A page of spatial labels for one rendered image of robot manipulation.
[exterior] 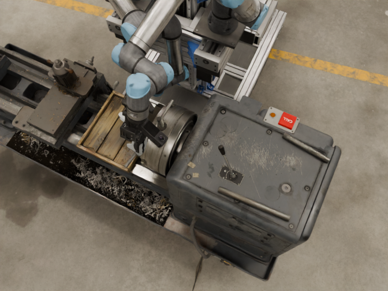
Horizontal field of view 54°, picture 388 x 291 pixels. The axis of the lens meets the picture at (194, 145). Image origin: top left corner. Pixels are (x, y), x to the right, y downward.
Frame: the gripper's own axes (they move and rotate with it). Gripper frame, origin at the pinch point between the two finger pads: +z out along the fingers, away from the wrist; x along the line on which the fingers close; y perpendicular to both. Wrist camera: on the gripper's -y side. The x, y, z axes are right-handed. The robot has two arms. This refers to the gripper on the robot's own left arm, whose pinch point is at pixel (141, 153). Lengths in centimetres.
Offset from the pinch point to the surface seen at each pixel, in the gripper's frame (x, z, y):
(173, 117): -23.3, -0.2, -1.7
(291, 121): -39, -9, -47
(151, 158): -8.8, 13.0, 0.1
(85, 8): -171, 75, 155
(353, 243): -83, 112, -120
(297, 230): -2, 6, -64
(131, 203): -16, 71, 15
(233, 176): -9.0, 2.0, -35.0
